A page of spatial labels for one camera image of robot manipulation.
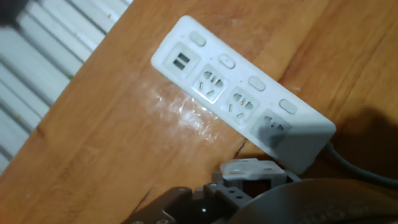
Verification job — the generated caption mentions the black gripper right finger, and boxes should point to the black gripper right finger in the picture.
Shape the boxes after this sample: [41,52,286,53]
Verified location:
[284,170,303,185]

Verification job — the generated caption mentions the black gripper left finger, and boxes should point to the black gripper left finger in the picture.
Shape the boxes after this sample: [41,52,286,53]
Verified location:
[121,182,250,224]

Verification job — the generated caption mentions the white plug adapter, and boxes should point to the white plug adapter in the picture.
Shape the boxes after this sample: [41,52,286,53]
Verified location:
[220,157,289,198]

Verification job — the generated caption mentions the white power strip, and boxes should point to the white power strip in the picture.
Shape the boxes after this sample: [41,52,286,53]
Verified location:
[150,14,337,175]

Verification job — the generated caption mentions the grey power strip cable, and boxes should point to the grey power strip cable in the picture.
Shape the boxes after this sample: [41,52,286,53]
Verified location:
[322,141,398,189]

